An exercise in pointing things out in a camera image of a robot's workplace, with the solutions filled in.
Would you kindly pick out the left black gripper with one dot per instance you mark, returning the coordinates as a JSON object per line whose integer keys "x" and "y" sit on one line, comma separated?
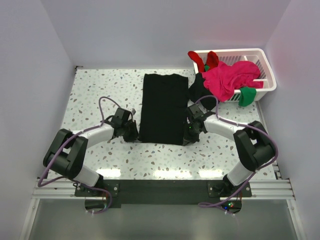
{"x": 135, "y": 135}

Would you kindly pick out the pink t-shirt in basket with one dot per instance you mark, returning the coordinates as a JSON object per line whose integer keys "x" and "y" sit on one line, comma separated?
{"x": 230, "y": 77}

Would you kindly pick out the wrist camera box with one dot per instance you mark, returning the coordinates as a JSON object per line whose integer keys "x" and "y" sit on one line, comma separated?
{"x": 193, "y": 112}
{"x": 122, "y": 116}

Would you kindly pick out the black t-shirt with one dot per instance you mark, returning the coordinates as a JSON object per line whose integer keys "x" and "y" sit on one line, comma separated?
{"x": 163, "y": 112}

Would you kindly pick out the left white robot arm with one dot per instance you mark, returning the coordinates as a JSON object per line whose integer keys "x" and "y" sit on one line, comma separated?
{"x": 66, "y": 153}

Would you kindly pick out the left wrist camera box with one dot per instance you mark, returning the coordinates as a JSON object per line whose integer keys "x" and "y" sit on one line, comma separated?
{"x": 122, "y": 116}

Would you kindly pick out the green garment in basket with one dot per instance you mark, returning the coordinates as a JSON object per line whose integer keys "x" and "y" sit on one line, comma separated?
{"x": 247, "y": 95}

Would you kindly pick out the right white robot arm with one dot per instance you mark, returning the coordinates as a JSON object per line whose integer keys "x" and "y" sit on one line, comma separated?
{"x": 254, "y": 147}

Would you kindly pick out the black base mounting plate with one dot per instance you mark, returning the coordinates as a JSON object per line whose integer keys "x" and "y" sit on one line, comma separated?
{"x": 171, "y": 192}

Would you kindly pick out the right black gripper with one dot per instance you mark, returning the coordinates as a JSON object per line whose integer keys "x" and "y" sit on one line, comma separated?
{"x": 187, "y": 139}

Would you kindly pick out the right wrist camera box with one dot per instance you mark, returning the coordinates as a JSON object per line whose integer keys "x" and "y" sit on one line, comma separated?
{"x": 193, "y": 112}

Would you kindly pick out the white plastic laundry basket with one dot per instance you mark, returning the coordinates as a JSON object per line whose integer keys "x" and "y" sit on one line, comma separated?
{"x": 254, "y": 55}

